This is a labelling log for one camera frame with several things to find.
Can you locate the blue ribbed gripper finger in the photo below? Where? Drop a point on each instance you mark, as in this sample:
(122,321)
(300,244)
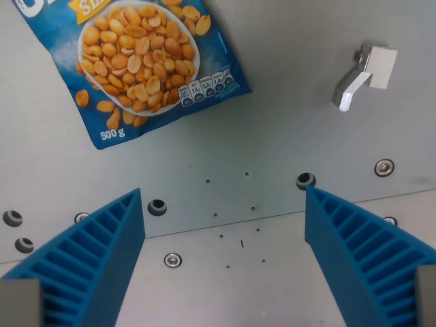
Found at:
(361,245)
(85,259)

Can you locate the silver washer bolt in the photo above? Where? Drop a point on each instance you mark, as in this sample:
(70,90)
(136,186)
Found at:
(81,217)
(173,260)
(384,168)
(390,221)

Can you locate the blue peanut snack bag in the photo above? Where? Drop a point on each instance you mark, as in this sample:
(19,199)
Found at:
(144,64)

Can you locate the white metal angle bracket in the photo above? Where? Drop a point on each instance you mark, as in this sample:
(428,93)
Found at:
(365,75)

